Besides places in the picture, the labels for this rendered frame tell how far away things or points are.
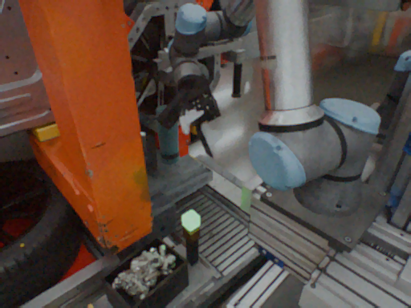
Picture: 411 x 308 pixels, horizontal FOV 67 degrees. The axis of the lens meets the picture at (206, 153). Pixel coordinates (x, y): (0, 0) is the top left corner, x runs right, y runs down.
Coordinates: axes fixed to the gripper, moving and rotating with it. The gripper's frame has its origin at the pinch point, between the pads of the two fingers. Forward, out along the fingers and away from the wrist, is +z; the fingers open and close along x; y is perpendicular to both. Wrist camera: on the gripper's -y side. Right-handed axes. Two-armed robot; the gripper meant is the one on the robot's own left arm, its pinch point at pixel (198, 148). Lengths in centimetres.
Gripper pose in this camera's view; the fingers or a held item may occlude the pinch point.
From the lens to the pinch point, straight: 76.7
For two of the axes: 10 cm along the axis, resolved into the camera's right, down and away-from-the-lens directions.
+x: 4.0, 3.6, 8.4
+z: 2.3, 8.5, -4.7
